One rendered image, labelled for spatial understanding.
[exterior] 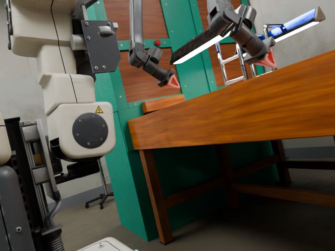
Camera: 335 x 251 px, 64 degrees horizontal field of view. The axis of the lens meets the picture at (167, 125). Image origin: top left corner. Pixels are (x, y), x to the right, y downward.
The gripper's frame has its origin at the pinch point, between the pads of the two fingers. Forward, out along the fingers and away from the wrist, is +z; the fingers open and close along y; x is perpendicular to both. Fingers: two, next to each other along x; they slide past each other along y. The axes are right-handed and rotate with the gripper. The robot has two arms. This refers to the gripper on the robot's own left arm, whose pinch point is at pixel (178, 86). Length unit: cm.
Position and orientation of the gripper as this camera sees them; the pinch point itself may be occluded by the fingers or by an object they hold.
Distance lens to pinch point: 133.5
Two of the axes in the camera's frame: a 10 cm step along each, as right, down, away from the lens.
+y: -4.8, 1.2, 8.7
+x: -3.8, 8.7, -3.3
